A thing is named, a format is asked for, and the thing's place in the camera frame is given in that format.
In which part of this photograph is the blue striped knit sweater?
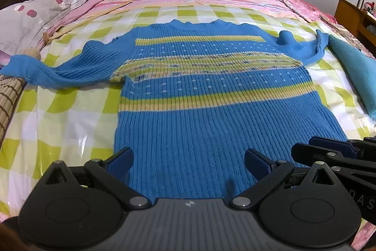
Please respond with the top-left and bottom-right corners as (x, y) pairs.
(1, 20), (347, 199)

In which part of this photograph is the teal folded garment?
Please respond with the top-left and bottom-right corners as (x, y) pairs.
(329, 35), (376, 120)

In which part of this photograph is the wooden side cabinet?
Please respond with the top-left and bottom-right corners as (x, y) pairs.
(334, 0), (376, 57)

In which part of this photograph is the beige brown striped pillow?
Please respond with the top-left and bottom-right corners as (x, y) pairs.
(0, 48), (42, 148)

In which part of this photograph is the pink pillow under grey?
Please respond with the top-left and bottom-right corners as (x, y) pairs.
(0, 50), (11, 67)

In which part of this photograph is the grey pillow with pink dots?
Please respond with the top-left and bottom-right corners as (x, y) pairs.
(1, 0), (87, 56)

